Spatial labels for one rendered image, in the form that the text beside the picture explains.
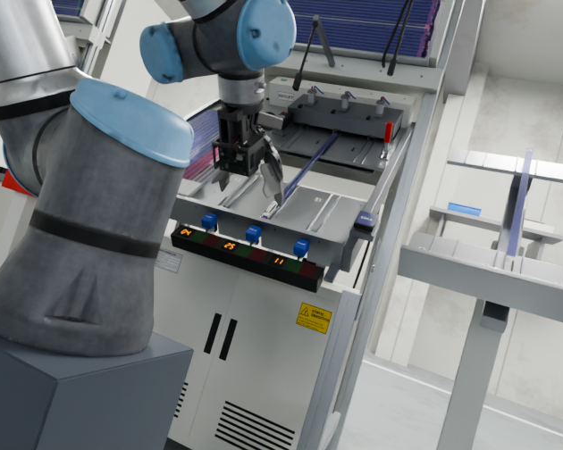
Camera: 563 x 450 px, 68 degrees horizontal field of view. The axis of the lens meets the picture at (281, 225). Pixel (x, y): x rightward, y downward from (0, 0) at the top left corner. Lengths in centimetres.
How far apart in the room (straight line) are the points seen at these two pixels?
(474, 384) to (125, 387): 74
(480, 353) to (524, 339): 356
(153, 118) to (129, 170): 5
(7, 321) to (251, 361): 92
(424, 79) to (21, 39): 120
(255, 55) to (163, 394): 36
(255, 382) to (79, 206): 95
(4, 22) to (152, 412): 40
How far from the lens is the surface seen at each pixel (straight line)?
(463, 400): 99
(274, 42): 49
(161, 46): 58
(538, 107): 493
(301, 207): 97
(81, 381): 35
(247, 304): 124
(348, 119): 131
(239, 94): 69
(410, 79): 148
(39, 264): 39
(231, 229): 95
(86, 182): 38
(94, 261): 38
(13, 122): 52
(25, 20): 52
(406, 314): 420
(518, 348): 453
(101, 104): 40
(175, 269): 135
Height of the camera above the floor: 67
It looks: 4 degrees up
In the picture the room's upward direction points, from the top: 17 degrees clockwise
